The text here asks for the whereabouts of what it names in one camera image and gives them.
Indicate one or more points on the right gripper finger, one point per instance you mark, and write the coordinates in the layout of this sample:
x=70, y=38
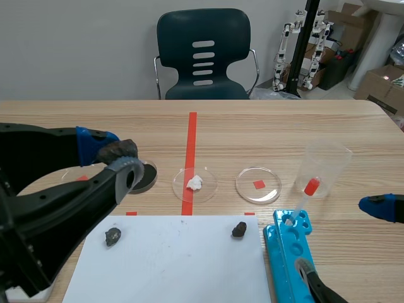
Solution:
x=318, y=287
x=383, y=208

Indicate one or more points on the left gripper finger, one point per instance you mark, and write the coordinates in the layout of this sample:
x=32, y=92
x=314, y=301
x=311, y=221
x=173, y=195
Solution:
x=47, y=148

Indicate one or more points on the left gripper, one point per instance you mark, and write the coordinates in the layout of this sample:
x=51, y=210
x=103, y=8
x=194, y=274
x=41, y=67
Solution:
x=15, y=246

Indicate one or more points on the clear glass dish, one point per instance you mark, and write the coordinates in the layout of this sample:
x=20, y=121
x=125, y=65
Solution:
x=74, y=175
x=247, y=193
x=206, y=191

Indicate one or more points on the turquoise rack with round holes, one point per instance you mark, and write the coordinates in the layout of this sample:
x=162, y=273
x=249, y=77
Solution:
x=287, y=255

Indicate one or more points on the dark grey flecked stone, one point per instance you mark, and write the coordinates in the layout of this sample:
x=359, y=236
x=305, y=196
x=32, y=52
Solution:
x=112, y=236

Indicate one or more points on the clear plastic beaker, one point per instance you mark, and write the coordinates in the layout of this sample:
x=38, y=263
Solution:
x=328, y=164

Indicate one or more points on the dropper with red bulb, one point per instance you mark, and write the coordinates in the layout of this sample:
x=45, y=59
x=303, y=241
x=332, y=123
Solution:
x=312, y=187

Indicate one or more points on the glass dish with black powder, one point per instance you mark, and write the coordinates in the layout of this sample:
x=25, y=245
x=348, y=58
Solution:
x=149, y=176

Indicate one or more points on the small dark brown stone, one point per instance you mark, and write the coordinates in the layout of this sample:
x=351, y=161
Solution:
x=240, y=230

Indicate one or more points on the white sheet of paper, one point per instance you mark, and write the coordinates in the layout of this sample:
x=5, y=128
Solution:
x=173, y=268

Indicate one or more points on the brown cardboard box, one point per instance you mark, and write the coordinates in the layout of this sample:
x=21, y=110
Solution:
x=383, y=88
x=348, y=25

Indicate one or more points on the white lump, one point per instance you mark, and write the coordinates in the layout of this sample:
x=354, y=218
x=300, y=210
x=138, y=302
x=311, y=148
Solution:
x=194, y=183

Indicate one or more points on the white wash basin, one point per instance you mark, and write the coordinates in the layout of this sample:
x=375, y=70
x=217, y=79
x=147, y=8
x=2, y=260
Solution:
x=378, y=31

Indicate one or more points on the black metal pole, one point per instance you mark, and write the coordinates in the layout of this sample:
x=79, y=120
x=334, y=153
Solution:
x=301, y=47

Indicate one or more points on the small white robot figure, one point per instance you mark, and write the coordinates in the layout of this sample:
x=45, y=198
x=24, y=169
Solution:
x=318, y=38
x=282, y=41

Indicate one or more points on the dark blue chair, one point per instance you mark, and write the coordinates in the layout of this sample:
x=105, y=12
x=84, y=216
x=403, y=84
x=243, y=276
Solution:
x=202, y=31

